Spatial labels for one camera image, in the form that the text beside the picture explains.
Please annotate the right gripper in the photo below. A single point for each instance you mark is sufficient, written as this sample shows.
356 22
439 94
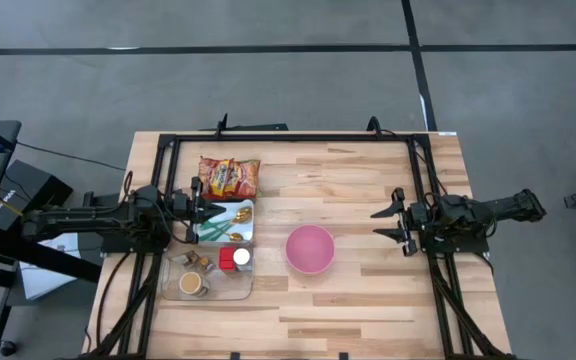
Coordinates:
410 222

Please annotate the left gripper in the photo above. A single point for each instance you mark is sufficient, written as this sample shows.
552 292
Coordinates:
194 212

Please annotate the dark red ramen packet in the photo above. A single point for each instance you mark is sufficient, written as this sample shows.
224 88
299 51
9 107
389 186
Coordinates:
225 177

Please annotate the small glass spice jar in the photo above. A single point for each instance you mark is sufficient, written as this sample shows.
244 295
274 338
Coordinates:
199 261

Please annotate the glass jar white lid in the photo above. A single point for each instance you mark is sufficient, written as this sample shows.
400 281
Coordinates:
241 256

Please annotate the seasoning jar white label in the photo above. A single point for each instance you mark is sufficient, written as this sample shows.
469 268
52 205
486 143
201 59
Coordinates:
193 284

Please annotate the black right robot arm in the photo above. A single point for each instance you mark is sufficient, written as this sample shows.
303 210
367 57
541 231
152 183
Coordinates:
488 212

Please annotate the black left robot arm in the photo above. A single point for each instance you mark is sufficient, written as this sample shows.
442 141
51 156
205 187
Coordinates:
88 220

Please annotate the white plastic bin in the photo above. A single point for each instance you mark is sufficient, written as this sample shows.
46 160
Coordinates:
240 230

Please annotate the grey translucent plastic bin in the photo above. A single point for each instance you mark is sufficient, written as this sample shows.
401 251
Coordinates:
257 196

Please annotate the clear plastic bin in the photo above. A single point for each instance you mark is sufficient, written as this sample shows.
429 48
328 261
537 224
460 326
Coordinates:
228 287

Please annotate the pink bowl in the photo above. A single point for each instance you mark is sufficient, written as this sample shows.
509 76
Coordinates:
309 248

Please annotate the black box white print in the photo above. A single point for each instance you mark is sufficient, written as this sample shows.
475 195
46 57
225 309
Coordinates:
33 192

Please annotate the white paper sheet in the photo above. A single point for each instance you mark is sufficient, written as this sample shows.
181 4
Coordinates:
43 277

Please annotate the caster wheel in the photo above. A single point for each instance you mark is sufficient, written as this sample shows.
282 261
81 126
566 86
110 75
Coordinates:
7 348

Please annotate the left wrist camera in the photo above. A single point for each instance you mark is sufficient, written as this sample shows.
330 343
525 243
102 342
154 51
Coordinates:
180 204

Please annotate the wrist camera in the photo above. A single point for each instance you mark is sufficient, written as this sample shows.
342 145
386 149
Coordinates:
180 204
449 210

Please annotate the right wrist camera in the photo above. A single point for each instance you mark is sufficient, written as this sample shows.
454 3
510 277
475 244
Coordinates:
449 210

